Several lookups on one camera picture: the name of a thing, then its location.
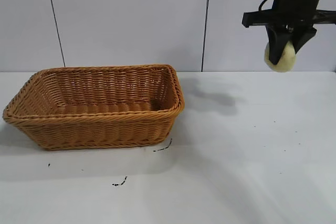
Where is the pale yellow egg yolk pastry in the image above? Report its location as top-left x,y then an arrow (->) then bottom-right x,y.
264,40 -> 298,72

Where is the brown woven wicker basket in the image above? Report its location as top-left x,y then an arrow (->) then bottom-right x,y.
2,63 -> 186,152

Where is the black camera cable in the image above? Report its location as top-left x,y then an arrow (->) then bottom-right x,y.
258,0 -> 276,13

